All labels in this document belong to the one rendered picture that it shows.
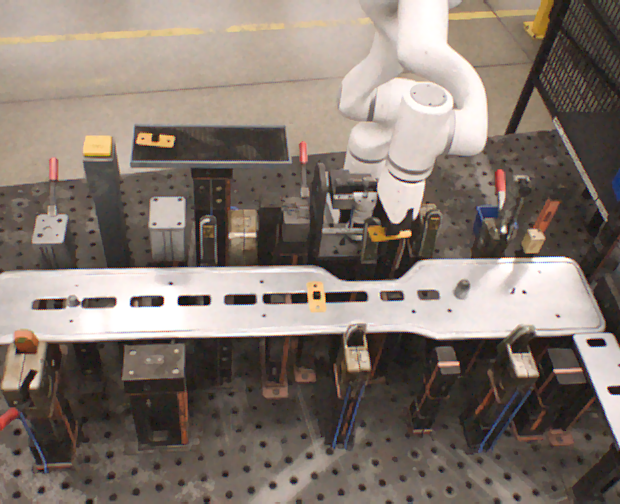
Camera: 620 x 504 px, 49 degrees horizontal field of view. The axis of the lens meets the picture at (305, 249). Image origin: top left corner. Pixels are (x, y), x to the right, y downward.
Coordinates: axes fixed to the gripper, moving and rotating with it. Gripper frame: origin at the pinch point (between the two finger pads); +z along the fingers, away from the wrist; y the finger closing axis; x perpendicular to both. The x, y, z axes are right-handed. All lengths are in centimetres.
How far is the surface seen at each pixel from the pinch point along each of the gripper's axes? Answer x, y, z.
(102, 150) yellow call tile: -54, -42, 10
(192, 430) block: -43, 10, 55
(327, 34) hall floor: 79, -258, 132
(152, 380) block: -50, 12, 23
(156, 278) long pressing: -46, -15, 26
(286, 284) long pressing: -17.9, -7.4, 25.7
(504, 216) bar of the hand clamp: 34.7, -8.8, 14.5
